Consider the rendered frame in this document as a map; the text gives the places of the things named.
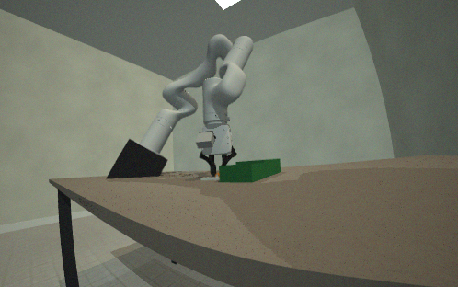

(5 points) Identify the green bin with label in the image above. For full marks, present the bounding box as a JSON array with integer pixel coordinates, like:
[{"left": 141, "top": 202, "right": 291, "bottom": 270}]
[{"left": 219, "top": 159, "right": 281, "bottom": 183}]

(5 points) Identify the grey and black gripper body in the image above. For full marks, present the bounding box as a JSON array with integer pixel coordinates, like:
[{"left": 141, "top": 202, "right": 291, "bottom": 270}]
[{"left": 201, "top": 122, "right": 233, "bottom": 155}]

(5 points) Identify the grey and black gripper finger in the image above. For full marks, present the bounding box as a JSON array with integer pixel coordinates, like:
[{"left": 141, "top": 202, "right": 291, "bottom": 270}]
[
  {"left": 200, "top": 152, "right": 216, "bottom": 177},
  {"left": 221, "top": 146, "right": 237, "bottom": 166}
]

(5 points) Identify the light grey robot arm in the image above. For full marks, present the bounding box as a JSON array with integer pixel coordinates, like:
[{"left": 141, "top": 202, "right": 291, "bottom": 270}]
[{"left": 136, "top": 34, "right": 253, "bottom": 155}]

